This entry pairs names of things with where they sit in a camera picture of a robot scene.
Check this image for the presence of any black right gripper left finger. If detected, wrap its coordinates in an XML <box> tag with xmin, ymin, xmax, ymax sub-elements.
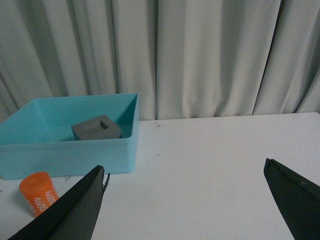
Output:
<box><xmin>10</xmin><ymin>165</ymin><xmax>110</xmax><ymax>240</ymax></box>

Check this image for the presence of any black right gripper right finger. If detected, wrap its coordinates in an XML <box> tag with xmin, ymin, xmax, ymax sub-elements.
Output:
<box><xmin>263</xmin><ymin>158</ymin><xmax>320</xmax><ymax>240</ymax></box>

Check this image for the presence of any orange cylinder part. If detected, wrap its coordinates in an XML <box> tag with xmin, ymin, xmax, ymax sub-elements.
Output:
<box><xmin>19</xmin><ymin>171</ymin><xmax>59</xmax><ymax>218</ymax></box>

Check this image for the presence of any gray block with square hole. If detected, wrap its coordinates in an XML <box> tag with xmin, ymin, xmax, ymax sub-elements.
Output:
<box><xmin>71</xmin><ymin>114</ymin><xmax>122</xmax><ymax>141</ymax></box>

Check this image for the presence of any light blue plastic box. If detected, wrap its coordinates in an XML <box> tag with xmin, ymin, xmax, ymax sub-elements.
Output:
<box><xmin>0</xmin><ymin>93</ymin><xmax>139</xmax><ymax>180</ymax></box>

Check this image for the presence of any pale gray curtain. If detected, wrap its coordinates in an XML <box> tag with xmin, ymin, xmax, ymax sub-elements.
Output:
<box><xmin>0</xmin><ymin>0</ymin><xmax>320</xmax><ymax>121</ymax></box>

